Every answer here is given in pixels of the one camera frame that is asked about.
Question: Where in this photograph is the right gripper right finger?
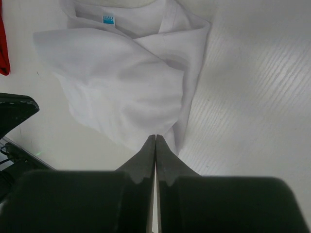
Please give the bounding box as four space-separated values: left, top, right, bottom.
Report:
155 135 304 233

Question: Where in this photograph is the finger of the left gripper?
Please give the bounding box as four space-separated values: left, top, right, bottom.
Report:
0 93 39 139

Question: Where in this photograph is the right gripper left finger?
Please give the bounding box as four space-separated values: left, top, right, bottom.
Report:
0 135 156 233

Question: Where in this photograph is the white t shirt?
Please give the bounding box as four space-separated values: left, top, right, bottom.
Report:
33 0 210 154

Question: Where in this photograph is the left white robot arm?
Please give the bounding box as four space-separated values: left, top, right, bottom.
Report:
0 93 52 202

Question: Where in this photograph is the folded red t shirt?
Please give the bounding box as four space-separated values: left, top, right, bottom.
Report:
0 3 10 76

